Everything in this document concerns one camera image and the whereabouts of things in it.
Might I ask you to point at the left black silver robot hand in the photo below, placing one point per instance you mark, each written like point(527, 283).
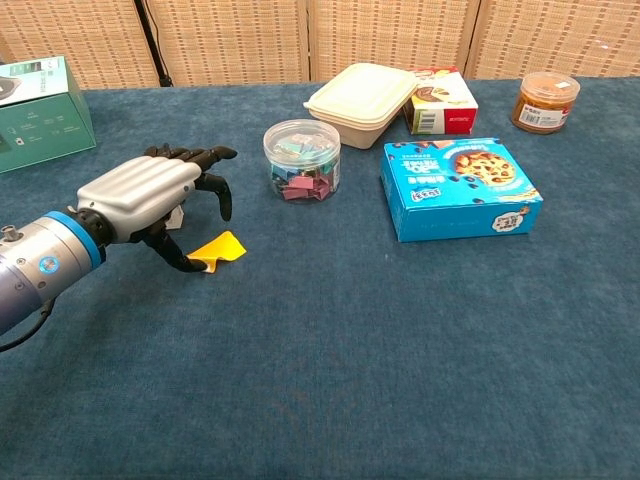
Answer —
point(140, 195)

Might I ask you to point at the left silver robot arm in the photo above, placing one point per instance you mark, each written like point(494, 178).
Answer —
point(40, 270)

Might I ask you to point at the red snack box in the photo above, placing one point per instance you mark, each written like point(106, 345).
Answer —
point(445, 112)

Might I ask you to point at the teal speaker product box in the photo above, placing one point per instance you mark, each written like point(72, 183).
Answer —
point(40, 120)

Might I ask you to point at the black tripod stand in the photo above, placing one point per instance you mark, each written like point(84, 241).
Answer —
point(152, 45)

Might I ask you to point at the clear jar of binder clips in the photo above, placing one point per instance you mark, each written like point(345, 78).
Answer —
point(302, 160)

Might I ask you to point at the beige lidded lunch box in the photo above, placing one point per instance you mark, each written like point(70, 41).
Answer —
point(360, 102)

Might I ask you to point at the blue table cloth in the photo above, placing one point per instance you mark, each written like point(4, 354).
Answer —
point(350, 350)

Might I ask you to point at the bamboo folding screen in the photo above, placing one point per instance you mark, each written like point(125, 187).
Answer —
point(390, 35)

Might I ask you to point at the blue cookie box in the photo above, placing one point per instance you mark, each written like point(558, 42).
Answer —
point(460, 192)

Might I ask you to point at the brown sauce jar clear lid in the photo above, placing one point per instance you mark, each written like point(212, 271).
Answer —
point(544, 102)

